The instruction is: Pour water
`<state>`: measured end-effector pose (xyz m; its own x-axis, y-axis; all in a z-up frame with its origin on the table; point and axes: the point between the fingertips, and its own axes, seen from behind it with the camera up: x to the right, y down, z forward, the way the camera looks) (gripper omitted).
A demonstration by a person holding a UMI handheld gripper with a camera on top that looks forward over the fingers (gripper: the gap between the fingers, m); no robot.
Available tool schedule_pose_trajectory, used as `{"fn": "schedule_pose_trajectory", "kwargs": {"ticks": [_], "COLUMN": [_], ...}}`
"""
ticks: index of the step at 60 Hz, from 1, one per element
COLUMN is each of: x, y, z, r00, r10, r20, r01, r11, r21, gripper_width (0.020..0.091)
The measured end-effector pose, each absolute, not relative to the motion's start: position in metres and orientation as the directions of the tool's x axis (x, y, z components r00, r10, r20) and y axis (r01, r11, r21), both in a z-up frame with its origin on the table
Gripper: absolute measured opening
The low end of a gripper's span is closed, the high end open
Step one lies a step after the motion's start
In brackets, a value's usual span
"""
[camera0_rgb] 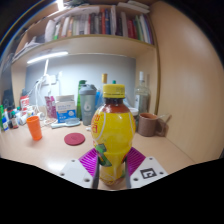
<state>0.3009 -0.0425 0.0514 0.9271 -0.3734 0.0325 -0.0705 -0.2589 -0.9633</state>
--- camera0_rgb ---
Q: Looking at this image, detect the orange plastic cup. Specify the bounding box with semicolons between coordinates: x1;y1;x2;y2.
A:
26;115;44;142

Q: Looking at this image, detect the under-shelf light bar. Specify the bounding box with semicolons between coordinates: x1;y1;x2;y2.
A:
26;50;69;64

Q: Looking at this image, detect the white-lidded glass jar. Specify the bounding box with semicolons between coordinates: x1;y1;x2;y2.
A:
129;107;140;128

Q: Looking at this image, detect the clear glass bottle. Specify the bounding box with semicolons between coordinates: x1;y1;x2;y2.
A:
134;70;152;116

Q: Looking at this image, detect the white power strip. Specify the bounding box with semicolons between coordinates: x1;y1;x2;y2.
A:
39;73;58;86

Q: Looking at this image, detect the light blue hairbrush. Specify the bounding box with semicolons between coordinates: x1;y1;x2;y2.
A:
50;117;82;129

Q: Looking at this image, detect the white and blue carton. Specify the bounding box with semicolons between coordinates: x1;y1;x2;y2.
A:
54;94;78;124

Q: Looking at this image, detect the white cable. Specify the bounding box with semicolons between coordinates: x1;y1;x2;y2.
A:
28;74;51;112

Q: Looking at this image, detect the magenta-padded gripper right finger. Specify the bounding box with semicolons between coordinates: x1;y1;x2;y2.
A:
124;147;169;189

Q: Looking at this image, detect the yellow-capped clear bottle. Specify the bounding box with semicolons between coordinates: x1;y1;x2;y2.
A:
96;73;109;109

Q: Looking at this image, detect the ceiling light tube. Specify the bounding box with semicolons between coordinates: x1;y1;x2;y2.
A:
56;0;66;11

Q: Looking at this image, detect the magenta pouch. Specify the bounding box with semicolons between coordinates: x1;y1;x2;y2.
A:
44;95;58;119

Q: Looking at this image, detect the yellow drink bottle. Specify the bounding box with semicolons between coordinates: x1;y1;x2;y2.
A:
90;83;137;187

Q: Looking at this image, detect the dark green bottle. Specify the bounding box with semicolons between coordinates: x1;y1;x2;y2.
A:
76;79;88;121

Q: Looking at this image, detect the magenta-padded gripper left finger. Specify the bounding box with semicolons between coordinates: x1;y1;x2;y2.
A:
59;147;100;189

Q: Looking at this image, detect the white bottle with blue label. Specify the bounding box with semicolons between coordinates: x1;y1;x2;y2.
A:
1;108;10;132

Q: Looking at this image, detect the small white jar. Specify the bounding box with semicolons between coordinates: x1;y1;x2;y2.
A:
18;111;30;126

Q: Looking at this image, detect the brown ceramic mug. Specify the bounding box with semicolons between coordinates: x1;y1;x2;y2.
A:
137;112;168;138

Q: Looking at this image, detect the round red coaster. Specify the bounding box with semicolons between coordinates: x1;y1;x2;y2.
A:
63;132;86;146

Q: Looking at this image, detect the wooden shelf unit with books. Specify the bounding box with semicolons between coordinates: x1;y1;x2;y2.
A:
9;0;161;114

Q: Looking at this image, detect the red and white canister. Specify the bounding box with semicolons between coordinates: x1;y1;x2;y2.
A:
19;94;31;116

